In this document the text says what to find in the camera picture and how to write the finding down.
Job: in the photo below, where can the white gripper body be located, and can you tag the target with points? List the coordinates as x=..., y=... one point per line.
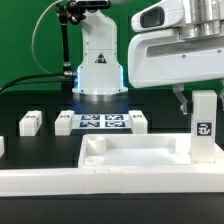
x=177, y=41

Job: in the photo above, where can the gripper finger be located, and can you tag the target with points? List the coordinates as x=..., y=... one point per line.
x=221, y=100
x=186, y=106

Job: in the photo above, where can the white desk top tray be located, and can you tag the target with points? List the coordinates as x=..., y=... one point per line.
x=144, y=150

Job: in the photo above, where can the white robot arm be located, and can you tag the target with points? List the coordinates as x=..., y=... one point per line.
x=99, y=73

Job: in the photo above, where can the fiducial marker sheet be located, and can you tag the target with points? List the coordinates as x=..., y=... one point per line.
x=101, y=121

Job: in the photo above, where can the white front fence wall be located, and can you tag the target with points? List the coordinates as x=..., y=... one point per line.
x=40, y=182

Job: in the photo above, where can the white fence wall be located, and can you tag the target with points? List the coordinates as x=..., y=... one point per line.
x=40, y=182
x=2, y=148

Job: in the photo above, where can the white left fence wall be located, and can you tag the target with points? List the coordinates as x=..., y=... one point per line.
x=2, y=148

